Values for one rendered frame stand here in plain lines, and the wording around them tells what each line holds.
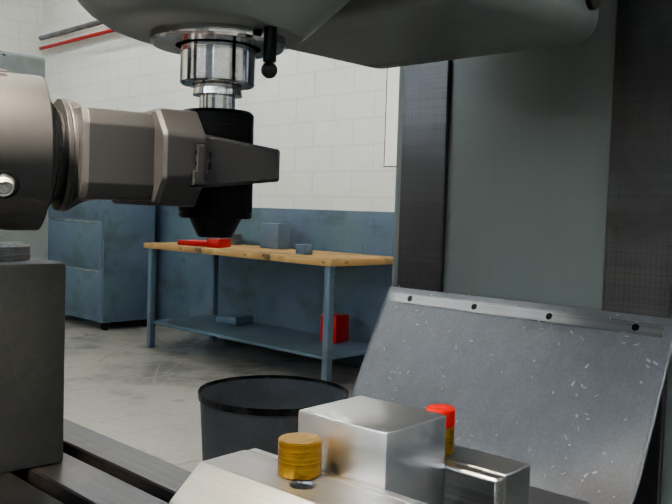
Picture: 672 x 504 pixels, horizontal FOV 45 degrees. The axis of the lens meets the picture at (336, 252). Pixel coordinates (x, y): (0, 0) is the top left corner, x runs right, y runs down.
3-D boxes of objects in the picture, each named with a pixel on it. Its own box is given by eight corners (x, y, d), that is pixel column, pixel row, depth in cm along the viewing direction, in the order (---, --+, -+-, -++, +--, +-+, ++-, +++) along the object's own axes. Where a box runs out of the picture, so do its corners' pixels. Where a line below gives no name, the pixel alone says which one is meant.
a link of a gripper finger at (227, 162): (273, 191, 51) (181, 187, 48) (275, 140, 51) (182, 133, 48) (285, 191, 50) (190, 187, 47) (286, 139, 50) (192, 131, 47)
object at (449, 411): (443, 457, 44) (444, 412, 44) (419, 451, 45) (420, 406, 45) (459, 451, 45) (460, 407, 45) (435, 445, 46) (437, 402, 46)
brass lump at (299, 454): (299, 484, 39) (300, 447, 39) (268, 473, 40) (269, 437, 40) (330, 473, 40) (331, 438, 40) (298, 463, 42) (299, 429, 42)
